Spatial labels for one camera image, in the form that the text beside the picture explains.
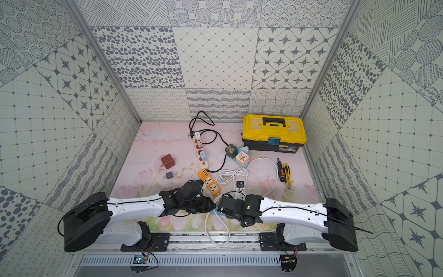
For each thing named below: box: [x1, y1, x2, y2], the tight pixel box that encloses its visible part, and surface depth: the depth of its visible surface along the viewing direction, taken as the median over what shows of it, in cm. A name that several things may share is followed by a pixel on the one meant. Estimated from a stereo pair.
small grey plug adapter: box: [163, 171, 174, 180], surface depth 95 cm
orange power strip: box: [197, 168, 221, 197], surface depth 92 cm
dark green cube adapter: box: [224, 143, 239, 159], surface depth 98 cm
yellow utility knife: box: [283, 163, 292, 186], surface depth 96 cm
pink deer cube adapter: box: [235, 151, 250, 167], surface depth 94 cm
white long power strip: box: [192, 131, 209, 170], surface depth 103 cm
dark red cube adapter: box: [160, 154, 176, 170], surface depth 97 cm
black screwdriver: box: [276, 157, 286, 183], surface depth 97 cm
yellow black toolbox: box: [241, 114, 308, 154], surface depth 97 cm
